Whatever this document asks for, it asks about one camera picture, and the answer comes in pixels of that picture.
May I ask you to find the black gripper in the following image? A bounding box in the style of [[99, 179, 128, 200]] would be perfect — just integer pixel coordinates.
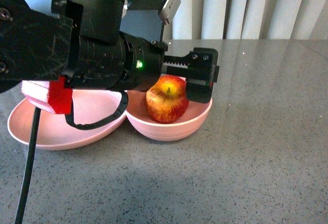
[[112, 33, 219, 104]]

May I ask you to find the red yellow apple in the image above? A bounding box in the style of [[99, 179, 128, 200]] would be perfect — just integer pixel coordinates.
[[146, 75, 189, 123]]

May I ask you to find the pink plastic bowl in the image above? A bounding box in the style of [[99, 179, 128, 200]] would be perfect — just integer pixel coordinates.
[[127, 91, 213, 141]]

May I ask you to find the pink plastic plate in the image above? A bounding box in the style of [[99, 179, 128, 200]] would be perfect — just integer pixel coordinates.
[[7, 90, 126, 150]]

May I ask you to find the white pleated curtain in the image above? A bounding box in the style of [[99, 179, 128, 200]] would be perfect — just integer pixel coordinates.
[[163, 0, 327, 39]]

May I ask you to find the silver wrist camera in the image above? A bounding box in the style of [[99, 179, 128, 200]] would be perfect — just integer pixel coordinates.
[[120, 0, 181, 44]]

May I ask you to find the black braided cable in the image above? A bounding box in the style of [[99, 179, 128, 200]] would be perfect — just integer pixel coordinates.
[[64, 90, 129, 131]]

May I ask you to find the black straight cable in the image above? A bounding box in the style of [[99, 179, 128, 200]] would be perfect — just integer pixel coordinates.
[[14, 106, 42, 224]]

